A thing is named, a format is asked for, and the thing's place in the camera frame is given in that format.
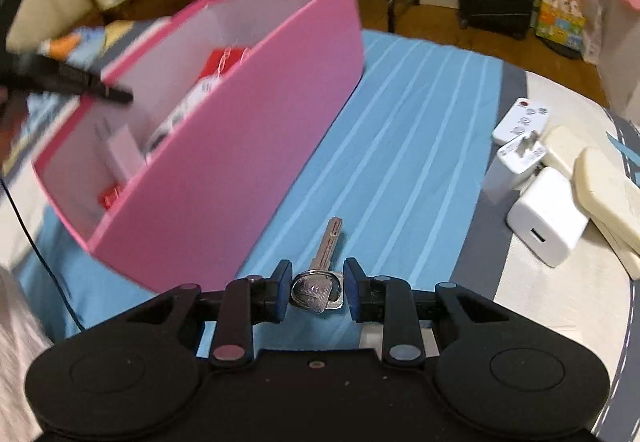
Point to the pink cardboard box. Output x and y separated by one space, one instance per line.
225 197

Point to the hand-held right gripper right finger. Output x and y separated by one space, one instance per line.
351 282

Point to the white power adapter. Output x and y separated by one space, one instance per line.
520 122

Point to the colourful gift bag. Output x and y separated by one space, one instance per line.
560 24

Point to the white cube charger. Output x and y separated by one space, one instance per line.
545 217

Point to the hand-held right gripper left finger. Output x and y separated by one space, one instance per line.
284 279

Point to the striped bedsheet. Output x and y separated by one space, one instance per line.
425 122

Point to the white charger with prongs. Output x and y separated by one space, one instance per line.
505 172

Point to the silver key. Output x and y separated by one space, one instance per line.
312 289

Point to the cream remote control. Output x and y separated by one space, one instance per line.
565 147

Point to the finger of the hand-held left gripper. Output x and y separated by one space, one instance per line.
85 84

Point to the yellow pillow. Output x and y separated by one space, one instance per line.
125 29

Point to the white remote control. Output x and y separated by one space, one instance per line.
190 107

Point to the pale cloth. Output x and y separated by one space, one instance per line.
15 332

